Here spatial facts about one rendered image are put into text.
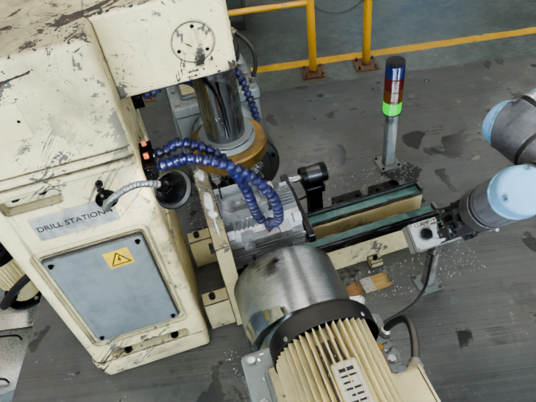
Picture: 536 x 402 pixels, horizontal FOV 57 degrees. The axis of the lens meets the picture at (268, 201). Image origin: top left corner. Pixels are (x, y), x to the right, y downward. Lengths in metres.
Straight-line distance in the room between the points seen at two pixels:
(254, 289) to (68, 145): 0.48
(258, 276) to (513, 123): 0.60
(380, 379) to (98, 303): 0.68
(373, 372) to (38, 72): 0.65
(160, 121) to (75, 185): 1.29
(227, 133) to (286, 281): 0.34
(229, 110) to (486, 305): 0.89
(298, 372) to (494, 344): 0.78
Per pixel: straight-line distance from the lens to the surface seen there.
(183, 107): 1.59
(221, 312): 1.38
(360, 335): 0.77
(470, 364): 1.40
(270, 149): 1.47
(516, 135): 1.06
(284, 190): 1.31
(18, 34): 0.87
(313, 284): 1.05
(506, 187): 0.93
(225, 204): 1.29
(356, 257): 1.50
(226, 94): 1.02
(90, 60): 0.80
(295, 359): 0.77
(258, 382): 0.96
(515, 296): 1.54
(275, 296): 1.04
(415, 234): 1.26
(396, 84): 1.60
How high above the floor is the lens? 2.03
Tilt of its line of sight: 46 degrees down
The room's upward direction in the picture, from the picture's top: 9 degrees counter-clockwise
